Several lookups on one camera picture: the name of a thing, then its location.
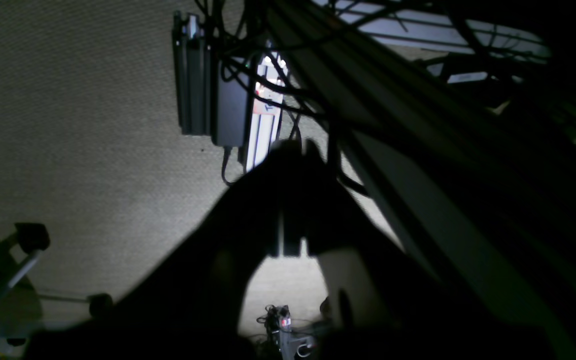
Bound black power adapter box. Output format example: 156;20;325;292
210;60;250;147

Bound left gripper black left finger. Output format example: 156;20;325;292
23;142;301;360

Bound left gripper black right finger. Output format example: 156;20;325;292
301;141;569;360

